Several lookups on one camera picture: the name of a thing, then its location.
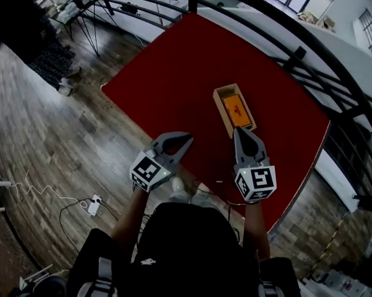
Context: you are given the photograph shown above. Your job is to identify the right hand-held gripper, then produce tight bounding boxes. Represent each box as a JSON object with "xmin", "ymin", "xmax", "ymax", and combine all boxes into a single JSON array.
[{"xmin": 233, "ymin": 126, "xmax": 277, "ymax": 204}]

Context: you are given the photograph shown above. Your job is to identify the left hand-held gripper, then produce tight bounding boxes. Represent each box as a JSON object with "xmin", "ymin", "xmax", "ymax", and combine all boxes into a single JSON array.
[{"xmin": 129, "ymin": 131, "xmax": 195, "ymax": 193}]

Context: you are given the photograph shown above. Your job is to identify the orange box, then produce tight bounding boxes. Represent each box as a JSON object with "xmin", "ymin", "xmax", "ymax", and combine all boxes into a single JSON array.
[{"xmin": 221, "ymin": 94, "xmax": 253, "ymax": 128}]

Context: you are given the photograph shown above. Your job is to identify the wooden tray box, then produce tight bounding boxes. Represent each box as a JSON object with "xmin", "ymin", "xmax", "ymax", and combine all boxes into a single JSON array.
[{"xmin": 212, "ymin": 82, "xmax": 258, "ymax": 139}]

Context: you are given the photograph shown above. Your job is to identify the person's right forearm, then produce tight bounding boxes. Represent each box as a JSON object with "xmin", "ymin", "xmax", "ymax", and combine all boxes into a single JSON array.
[{"xmin": 242, "ymin": 201, "xmax": 272, "ymax": 262}]

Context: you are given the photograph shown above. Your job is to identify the person's left forearm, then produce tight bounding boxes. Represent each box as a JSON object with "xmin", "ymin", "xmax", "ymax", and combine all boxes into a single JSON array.
[{"xmin": 110, "ymin": 186, "xmax": 150, "ymax": 248}]

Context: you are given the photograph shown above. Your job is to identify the person's white shoe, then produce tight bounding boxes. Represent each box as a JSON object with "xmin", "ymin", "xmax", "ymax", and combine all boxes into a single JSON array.
[{"xmin": 171, "ymin": 176, "xmax": 187, "ymax": 195}]

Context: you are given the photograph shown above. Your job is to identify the person's grey trouser legs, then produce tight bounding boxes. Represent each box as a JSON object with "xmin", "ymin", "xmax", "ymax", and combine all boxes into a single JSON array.
[{"xmin": 168, "ymin": 189, "xmax": 219, "ymax": 210}]

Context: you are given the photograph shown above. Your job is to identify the red top white table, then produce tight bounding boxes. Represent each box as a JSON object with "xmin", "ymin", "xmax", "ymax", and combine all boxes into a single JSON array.
[{"xmin": 100, "ymin": 12, "xmax": 331, "ymax": 235}]

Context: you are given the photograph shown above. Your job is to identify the white power strip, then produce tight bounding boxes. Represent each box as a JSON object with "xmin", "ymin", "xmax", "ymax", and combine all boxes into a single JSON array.
[{"xmin": 87, "ymin": 194, "xmax": 103, "ymax": 218}]

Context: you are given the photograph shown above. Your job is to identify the person's black shirt torso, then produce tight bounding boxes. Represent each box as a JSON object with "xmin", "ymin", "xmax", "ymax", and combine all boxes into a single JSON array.
[{"xmin": 66, "ymin": 202, "xmax": 301, "ymax": 297}]

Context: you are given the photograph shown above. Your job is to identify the black metal railing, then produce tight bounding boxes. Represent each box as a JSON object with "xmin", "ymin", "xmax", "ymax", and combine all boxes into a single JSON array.
[{"xmin": 105, "ymin": 0, "xmax": 372, "ymax": 210}]

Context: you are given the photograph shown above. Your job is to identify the yellow black striped tape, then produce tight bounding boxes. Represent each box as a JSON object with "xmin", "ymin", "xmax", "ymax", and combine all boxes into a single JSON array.
[{"xmin": 308, "ymin": 219, "xmax": 345, "ymax": 275}]

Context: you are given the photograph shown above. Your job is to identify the white cabinet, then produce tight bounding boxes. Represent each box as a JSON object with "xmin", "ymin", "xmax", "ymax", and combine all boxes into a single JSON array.
[{"xmin": 300, "ymin": 269, "xmax": 372, "ymax": 297}]

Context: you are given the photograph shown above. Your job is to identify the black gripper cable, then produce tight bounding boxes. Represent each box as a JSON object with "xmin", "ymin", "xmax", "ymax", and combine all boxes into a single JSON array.
[{"xmin": 191, "ymin": 179, "xmax": 255, "ymax": 209}]

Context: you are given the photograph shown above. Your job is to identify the black floor cable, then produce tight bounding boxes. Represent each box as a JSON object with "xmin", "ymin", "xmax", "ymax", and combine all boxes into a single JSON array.
[{"xmin": 100, "ymin": 200, "xmax": 121, "ymax": 223}]

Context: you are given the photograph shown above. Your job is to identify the black power cable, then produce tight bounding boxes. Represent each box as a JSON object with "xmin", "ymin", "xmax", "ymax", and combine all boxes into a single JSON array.
[{"xmin": 59, "ymin": 197, "xmax": 93, "ymax": 254}]

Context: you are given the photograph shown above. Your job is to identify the grey right shoulder strap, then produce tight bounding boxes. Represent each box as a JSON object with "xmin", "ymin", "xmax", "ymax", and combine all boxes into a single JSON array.
[{"xmin": 256, "ymin": 279, "xmax": 286, "ymax": 297}]

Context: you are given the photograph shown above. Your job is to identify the grey shoulder strap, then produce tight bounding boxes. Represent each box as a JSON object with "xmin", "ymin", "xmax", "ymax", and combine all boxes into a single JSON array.
[
  {"xmin": 256, "ymin": 279, "xmax": 286, "ymax": 297},
  {"xmin": 76, "ymin": 256, "xmax": 119, "ymax": 297}
]

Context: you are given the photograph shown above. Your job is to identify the white power cable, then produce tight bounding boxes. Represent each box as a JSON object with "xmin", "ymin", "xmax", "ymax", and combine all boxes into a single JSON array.
[{"xmin": 0, "ymin": 165, "xmax": 91, "ymax": 209}]

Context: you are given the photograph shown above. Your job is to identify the grey left shoulder strap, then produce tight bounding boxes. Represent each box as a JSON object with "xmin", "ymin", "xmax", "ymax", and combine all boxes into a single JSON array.
[{"xmin": 76, "ymin": 256, "xmax": 119, "ymax": 297}]

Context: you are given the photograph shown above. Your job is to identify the black frame desk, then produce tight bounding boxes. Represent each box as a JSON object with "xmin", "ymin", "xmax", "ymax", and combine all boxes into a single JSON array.
[{"xmin": 47, "ymin": 0, "xmax": 116, "ymax": 59}]

